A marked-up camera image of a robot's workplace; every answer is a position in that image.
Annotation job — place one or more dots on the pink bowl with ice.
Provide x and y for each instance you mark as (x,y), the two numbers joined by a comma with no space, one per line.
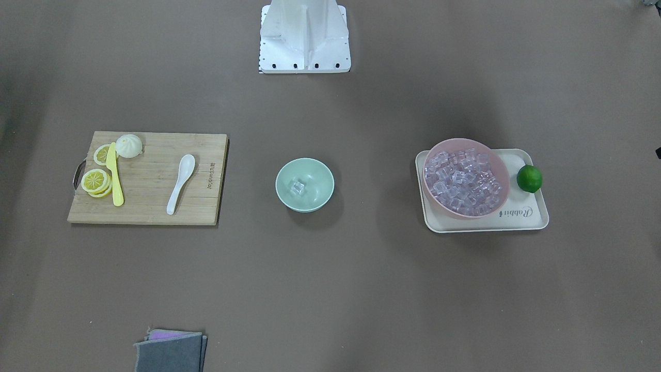
(464,179)

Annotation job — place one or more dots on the green bowl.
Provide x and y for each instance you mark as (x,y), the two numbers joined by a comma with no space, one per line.
(319,180)

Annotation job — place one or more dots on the white ceramic spoon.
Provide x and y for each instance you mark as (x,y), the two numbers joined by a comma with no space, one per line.
(186,168)

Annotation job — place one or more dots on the lemon slice upper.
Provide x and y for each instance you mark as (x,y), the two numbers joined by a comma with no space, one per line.
(101,154)

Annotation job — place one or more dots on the cream plastic tray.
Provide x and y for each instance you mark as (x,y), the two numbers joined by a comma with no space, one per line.
(521,211)

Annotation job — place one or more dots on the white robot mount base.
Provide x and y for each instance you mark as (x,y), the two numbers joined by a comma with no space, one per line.
(304,37)

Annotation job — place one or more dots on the bamboo cutting board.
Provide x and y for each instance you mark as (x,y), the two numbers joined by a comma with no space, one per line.
(148,180)

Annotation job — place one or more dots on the green lime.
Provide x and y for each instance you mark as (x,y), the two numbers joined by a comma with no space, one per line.
(529,178)

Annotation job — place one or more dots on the lemon slice lower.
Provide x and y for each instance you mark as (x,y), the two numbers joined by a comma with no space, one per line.
(97,183)

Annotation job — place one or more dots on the lemon slice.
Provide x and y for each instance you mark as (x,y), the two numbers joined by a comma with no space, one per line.
(101,154)
(97,183)

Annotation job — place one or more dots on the grey folded cloths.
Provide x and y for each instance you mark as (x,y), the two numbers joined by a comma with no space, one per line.
(171,350)

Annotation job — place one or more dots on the clear ice cube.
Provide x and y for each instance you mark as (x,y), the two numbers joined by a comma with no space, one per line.
(297,188)

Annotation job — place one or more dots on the yellow plastic knife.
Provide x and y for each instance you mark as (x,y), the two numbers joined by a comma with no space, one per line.
(111,164)

